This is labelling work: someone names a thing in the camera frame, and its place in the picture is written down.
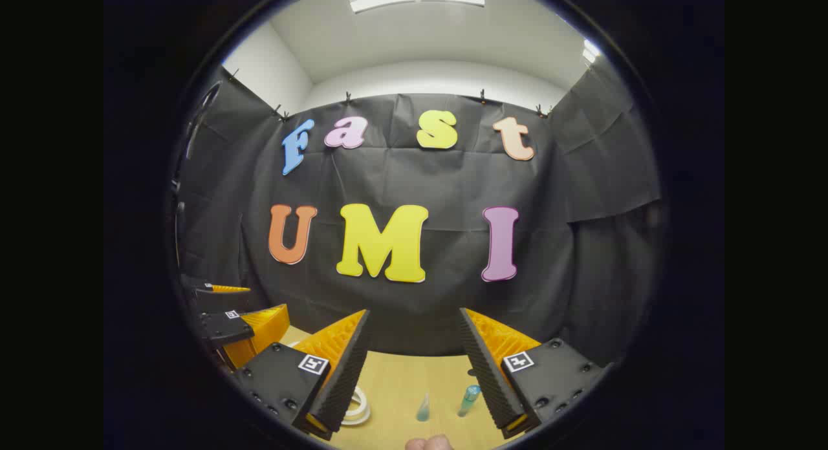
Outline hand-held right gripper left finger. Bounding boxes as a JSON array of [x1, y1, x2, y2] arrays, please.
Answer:
[[234, 309, 373, 442]]

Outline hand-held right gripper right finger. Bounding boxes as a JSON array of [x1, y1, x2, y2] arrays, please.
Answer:
[[458, 306, 605, 440]]

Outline blue skin care bottle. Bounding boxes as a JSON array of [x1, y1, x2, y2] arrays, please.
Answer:
[[457, 384, 482, 417]]

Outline white suitcase with grey lining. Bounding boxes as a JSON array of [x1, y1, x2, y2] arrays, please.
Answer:
[[342, 385, 373, 427]]

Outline black backdrop cloth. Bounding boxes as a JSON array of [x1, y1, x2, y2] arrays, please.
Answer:
[[173, 65, 662, 367]]

